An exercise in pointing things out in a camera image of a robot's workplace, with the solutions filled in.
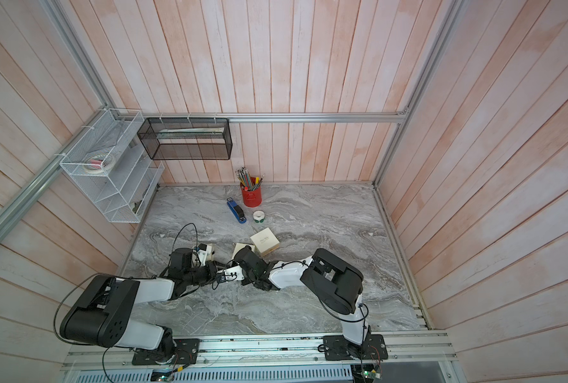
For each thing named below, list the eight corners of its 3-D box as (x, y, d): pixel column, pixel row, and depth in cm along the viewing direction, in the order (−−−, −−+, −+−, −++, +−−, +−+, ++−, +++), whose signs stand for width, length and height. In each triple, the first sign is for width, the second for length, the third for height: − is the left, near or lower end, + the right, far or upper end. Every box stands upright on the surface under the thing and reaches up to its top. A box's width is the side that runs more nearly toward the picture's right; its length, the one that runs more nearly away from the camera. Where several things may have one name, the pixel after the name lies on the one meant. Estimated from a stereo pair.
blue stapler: (241, 225, 107) (240, 218, 103) (227, 205, 114) (225, 198, 111) (248, 221, 108) (247, 215, 104) (233, 202, 116) (231, 195, 112)
